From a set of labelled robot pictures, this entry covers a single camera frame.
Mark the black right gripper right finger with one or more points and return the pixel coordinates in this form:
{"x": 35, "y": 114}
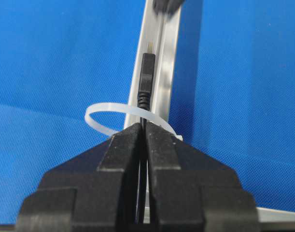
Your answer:
{"x": 193, "y": 192}

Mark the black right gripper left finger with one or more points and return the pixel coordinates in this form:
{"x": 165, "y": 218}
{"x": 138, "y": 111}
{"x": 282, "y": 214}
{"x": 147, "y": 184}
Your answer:
{"x": 95, "y": 191}

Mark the white zip tie loop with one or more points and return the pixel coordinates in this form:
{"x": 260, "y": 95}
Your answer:
{"x": 125, "y": 109}

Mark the blue mesh mat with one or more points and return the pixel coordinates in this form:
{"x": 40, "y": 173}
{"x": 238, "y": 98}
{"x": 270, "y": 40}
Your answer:
{"x": 57, "y": 57}

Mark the aluminium extrusion frame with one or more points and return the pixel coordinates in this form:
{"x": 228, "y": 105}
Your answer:
{"x": 166, "y": 72}

